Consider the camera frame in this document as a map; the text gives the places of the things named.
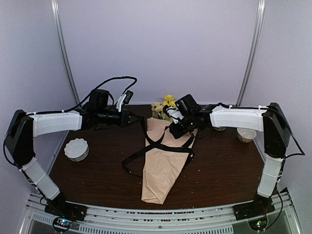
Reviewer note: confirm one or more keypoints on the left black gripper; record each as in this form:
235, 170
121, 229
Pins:
122, 120

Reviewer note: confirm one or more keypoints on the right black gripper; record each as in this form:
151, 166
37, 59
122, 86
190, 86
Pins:
177, 134

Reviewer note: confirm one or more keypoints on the bright yellow fake flower stem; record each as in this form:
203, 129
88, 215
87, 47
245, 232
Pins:
169, 100

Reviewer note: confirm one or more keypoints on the pale yellow fake flower stem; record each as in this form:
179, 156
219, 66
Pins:
157, 110

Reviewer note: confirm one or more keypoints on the black ribbon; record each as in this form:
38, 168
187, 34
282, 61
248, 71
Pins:
185, 148

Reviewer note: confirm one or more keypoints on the pink and green wrapping paper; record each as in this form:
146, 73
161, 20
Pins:
161, 168

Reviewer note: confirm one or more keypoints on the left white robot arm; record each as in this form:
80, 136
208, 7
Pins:
25, 127

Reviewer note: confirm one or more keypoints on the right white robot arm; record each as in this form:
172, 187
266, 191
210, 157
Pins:
269, 120

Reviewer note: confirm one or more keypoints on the patterned mug with yellow inside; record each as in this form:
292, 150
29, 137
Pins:
220, 129

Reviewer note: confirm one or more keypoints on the small white patterned bowl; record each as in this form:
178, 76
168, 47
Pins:
245, 135

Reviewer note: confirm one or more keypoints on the white scalloped bowl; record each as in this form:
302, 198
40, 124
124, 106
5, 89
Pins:
77, 149

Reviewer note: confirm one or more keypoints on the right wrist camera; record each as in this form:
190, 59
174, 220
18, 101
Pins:
173, 113

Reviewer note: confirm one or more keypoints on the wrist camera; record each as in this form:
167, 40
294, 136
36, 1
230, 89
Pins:
124, 99
173, 113

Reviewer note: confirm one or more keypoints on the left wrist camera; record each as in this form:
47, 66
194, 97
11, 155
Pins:
124, 99

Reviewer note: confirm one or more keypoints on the front aluminium rail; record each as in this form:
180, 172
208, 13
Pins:
208, 220

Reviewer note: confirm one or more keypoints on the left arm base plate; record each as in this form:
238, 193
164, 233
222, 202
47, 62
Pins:
70, 211

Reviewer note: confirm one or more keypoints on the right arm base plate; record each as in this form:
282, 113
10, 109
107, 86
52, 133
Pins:
250, 210

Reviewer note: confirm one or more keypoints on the right aluminium frame post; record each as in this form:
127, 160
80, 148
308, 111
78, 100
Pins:
253, 49

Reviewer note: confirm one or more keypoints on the aluminium frame post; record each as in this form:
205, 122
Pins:
253, 49
63, 51

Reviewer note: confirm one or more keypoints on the left aluminium frame post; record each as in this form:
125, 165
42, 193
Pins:
63, 51

